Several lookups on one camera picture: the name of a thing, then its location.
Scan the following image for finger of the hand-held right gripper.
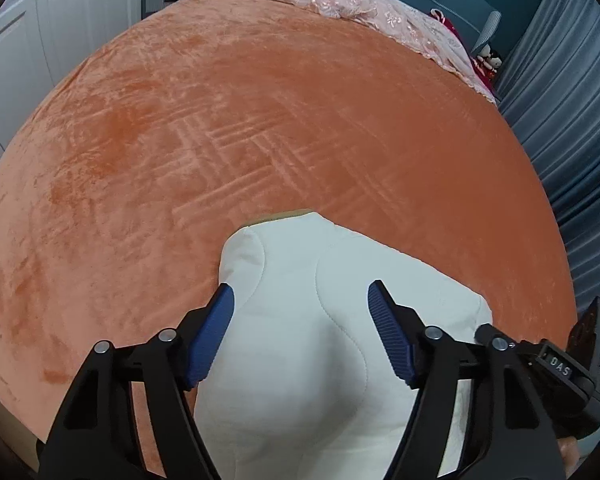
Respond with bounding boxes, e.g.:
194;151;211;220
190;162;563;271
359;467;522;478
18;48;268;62
474;324;541;356

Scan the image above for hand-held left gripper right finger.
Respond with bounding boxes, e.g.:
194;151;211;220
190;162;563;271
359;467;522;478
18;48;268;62
367;280;566;480

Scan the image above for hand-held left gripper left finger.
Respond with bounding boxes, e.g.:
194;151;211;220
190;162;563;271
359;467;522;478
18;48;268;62
39;282;236;480

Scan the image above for cream quilted jacket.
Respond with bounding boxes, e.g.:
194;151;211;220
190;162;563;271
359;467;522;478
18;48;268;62
195;208;495;480

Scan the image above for orange plush blanket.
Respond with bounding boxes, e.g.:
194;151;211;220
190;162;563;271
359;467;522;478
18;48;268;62
0;0;578;461

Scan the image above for grey-blue curtain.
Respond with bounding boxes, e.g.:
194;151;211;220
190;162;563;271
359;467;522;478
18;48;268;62
495;0;600;311

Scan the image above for small plush toy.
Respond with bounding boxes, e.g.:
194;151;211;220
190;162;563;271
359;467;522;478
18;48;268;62
472;45;503;78

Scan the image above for grey striped cushion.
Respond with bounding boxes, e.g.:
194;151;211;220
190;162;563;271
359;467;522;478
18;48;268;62
472;10;503;56

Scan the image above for red cloth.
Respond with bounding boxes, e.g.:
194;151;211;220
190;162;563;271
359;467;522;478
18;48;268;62
430;8;496;91

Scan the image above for white wardrobe doors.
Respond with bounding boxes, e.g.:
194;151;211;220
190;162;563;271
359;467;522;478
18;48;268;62
0;0;153;186

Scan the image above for grey nightstand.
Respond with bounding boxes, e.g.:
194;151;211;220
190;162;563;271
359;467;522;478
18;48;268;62
141;0;198;16

